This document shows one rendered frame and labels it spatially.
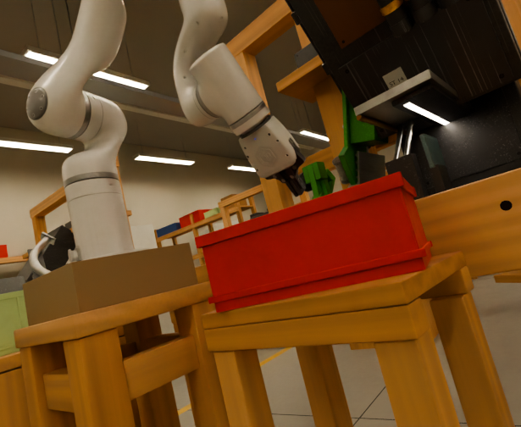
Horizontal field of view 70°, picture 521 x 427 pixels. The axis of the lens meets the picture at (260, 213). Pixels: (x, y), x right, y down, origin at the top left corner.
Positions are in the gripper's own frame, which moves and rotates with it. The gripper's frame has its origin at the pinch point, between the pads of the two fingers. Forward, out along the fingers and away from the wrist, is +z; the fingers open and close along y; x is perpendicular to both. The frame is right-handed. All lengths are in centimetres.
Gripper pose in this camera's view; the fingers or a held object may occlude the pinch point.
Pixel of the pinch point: (296, 185)
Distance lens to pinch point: 80.2
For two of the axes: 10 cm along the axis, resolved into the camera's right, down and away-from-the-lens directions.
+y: 7.2, -2.8, -6.4
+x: 4.0, -5.9, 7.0
